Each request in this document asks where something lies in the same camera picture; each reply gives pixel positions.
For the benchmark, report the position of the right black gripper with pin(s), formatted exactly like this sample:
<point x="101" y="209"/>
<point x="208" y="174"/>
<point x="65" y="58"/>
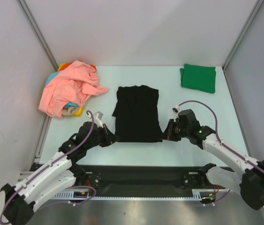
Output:
<point x="172" y="131"/>

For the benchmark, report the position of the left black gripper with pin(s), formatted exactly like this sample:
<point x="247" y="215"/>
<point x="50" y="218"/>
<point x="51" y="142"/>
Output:
<point x="109" y="138"/>

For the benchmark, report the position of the black t-shirt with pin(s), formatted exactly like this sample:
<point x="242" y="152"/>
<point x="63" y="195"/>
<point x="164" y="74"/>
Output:
<point x="136" y="115"/>

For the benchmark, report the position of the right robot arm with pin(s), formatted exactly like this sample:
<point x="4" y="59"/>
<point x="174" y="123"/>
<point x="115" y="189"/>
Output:
<point x="246" y="174"/>

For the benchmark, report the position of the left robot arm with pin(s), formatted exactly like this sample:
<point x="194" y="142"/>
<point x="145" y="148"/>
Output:
<point x="60" y="172"/>

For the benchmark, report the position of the beige t-shirt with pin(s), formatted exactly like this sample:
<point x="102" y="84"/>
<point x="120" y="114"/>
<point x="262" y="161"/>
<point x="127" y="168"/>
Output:
<point x="70" y="111"/>

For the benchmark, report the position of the folded green t-shirt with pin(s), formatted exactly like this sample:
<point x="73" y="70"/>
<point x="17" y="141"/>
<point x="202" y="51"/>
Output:
<point x="198" y="78"/>

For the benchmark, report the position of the pink t-shirt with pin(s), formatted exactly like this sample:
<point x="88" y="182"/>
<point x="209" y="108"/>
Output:
<point x="76" y="84"/>

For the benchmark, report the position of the light blue t-shirt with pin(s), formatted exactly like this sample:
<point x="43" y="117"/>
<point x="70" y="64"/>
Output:
<point x="50" y="78"/>

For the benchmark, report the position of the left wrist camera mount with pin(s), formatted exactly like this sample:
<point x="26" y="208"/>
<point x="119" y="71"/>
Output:
<point x="95" y="118"/>

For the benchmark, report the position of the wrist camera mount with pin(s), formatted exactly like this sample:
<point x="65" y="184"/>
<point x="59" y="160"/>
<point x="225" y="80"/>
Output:
<point x="176" y="110"/>
<point x="95" y="118"/>

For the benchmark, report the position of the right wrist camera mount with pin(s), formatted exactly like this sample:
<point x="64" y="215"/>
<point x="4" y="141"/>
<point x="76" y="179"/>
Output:
<point x="176" y="110"/>

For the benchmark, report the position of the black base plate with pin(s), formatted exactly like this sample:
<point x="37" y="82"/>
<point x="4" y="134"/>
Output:
<point x="129" y="179"/>

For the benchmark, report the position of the grey slotted cable duct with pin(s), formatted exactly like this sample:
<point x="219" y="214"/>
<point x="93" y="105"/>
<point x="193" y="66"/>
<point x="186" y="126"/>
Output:
<point x="183" y="195"/>

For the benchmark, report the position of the right aluminium frame post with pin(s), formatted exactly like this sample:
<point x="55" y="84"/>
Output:
<point x="256" y="9"/>

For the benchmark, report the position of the aluminium frame post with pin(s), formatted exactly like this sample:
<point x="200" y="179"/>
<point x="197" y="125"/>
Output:
<point x="256" y="9"/>
<point x="36" y="30"/>

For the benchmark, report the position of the left aluminium frame post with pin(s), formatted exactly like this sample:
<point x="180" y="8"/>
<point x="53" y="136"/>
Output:
<point x="36" y="30"/>

